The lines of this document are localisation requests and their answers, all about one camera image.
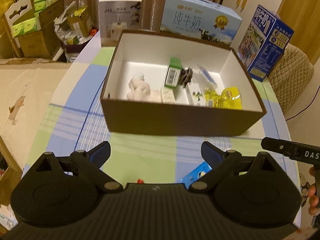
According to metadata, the black cable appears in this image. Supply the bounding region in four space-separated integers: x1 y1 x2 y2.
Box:
285 84 320 122

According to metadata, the white tissue pack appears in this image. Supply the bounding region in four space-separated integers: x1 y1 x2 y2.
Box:
127 72 151 101

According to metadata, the yellow snack packet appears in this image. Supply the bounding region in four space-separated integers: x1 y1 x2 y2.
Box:
204 87 242 110

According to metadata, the small yellow-green carton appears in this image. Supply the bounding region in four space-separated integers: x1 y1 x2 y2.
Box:
67 7 93 38

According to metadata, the white ointment box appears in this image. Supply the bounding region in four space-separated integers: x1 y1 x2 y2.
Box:
185 83 206 107

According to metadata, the green medicine box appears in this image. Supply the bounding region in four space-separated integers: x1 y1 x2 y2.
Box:
164 57 182 88

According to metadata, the blue pack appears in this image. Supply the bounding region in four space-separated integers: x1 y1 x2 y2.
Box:
197 64 217 90

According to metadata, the dark blue milk box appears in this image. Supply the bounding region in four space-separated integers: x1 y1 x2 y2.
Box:
238 5 294 82

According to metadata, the checkered tablecloth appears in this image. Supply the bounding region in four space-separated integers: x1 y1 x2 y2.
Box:
22 31 302 230

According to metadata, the light blue milk carton box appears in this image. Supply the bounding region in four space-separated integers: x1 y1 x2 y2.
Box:
160 0 242 46

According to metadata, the person's right hand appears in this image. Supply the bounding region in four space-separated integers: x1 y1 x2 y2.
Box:
307 166 320 216

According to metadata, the white appliance box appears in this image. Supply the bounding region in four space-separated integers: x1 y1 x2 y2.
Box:
98 0 142 47

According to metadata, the cardboard box with green tissues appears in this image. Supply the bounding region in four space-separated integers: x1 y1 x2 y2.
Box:
4 0 64 59

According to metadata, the quilted beige chair cover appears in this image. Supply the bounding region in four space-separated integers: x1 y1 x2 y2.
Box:
268 44 315 113

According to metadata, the blue white tube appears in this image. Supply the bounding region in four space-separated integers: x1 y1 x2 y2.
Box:
178 161 212 189

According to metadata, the brown open cardboard box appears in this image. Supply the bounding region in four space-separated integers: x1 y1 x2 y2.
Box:
100 30 267 137

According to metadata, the beige embroidered bed sheet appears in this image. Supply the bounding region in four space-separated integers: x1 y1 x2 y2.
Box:
1 58 71 168

